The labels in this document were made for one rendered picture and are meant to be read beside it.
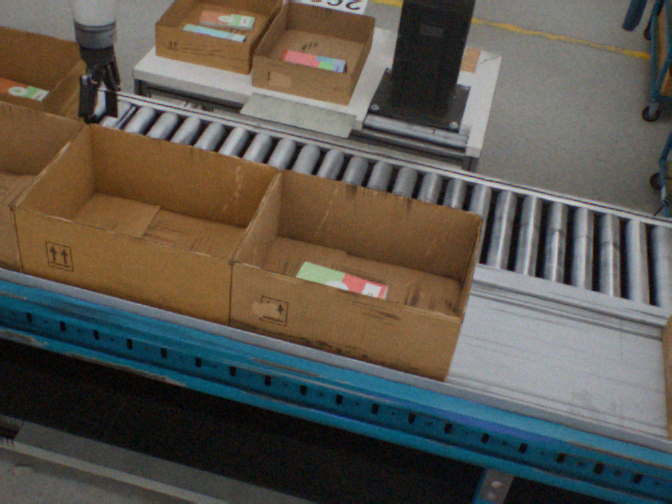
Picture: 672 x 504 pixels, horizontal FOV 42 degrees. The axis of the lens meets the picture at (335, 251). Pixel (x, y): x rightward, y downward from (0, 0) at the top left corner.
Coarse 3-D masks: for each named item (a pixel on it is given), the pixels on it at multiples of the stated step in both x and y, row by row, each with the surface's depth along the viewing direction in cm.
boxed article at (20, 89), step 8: (0, 80) 231; (8, 80) 232; (0, 88) 228; (8, 88) 229; (16, 88) 229; (24, 88) 230; (32, 88) 230; (24, 96) 227; (32, 96) 227; (40, 96) 228
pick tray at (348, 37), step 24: (288, 24) 275; (312, 24) 273; (336, 24) 272; (360, 24) 270; (264, 48) 253; (288, 48) 265; (312, 48) 267; (336, 48) 269; (360, 48) 271; (264, 72) 244; (288, 72) 242; (312, 72) 241; (336, 72) 239; (360, 72) 257; (312, 96) 245; (336, 96) 244
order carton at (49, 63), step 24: (0, 48) 227; (24, 48) 226; (48, 48) 224; (72, 48) 223; (0, 72) 232; (24, 72) 230; (48, 72) 229; (72, 72) 211; (0, 96) 200; (48, 96) 202; (72, 96) 214
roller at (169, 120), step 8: (168, 112) 233; (160, 120) 230; (168, 120) 230; (176, 120) 233; (152, 128) 227; (160, 128) 227; (168, 128) 229; (152, 136) 223; (160, 136) 225; (168, 136) 229
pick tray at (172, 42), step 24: (192, 0) 276; (216, 0) 281; (240, 0) 280; (264, 0) 278; (168, 24) 259; (192, 24) 270; (264, 24) 258; (168, 48) 252; (192, 48) 250; (216, 48) 249; (240, 48) 247; (240, 72) 252
